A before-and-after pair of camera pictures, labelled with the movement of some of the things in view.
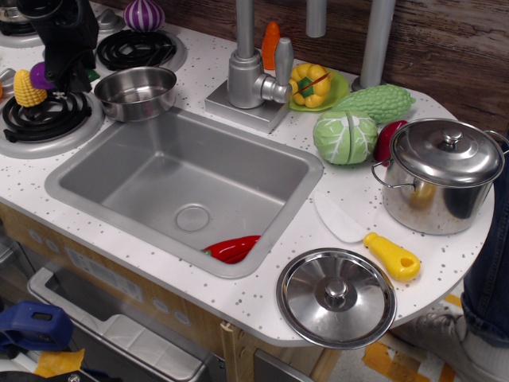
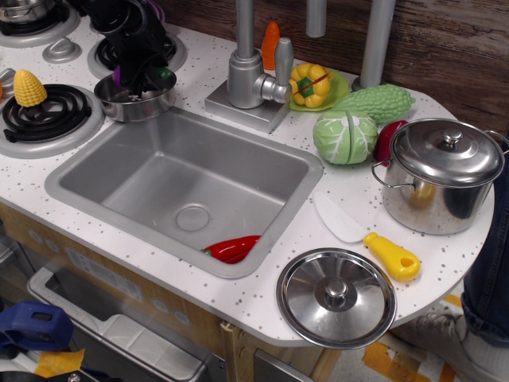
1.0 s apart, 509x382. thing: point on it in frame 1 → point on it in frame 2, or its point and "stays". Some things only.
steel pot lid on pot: (446, 153) stays
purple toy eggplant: (38, 75) → (167, 76)
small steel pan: (137, 93) stays
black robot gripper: (71, 37) → (141, 45)
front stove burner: (56, 126) stays
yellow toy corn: (26, 95) stays
